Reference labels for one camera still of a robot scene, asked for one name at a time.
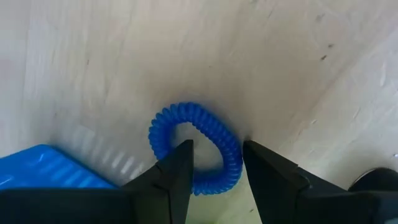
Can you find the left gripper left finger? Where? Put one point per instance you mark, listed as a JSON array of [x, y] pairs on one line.
[[171, 186]]

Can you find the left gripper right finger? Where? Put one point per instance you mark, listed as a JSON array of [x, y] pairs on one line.
[[273, 189]]

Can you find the blue plastic basket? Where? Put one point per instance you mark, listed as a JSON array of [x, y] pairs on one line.
[[56, 168]]

